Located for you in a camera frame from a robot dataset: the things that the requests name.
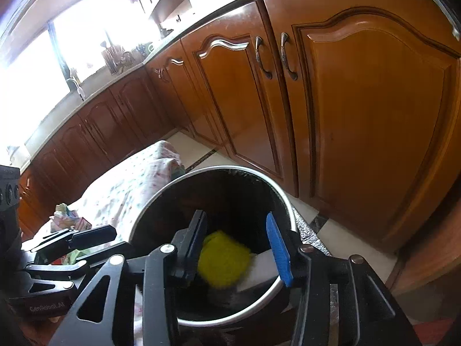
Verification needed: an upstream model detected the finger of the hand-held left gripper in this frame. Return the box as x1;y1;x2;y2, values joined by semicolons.
23;241;137;296
22;225;118;264

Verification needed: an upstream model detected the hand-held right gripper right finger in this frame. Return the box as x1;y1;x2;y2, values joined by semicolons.
266;213;422;346

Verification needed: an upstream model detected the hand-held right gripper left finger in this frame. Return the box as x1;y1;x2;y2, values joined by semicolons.
48;209;208;346

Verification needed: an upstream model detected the white and red milk carton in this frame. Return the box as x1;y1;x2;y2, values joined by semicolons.
50;215;91;232

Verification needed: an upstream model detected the pale green packet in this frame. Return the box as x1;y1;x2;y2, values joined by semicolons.
64;248;89;264

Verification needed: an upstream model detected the yellow sponge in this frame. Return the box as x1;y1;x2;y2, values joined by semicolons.
197;231;252;289

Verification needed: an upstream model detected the round black trash bin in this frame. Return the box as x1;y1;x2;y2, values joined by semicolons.
128;165;300;328

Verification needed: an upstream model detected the white paper scrap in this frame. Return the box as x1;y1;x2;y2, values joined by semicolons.
234;247;279;296

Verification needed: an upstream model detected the pale green wrapper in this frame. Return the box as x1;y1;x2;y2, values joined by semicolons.
54;204;79;221

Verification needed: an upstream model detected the silver textured mat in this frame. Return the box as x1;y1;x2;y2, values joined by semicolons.
291;207;332;257

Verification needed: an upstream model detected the floral printed blanket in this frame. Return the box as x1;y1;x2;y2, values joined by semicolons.
47;140;185;346

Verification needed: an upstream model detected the wooden cabinet door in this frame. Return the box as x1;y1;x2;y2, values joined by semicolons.
77;90;139;164
31;115;105;191
144;41;226;148
110;67;181;145
264;0;461;253
180;2;299;198

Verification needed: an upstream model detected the kitchen window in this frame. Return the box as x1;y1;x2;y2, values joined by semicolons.
0;0;163;146

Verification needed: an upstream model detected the metal sink faucet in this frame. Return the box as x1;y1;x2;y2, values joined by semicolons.
67;75;86;101

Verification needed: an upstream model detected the wooden door panel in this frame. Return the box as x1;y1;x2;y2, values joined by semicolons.
391;202;461;298

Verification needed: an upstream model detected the utensil holder with utensils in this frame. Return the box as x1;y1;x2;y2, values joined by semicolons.
102;40;125;75

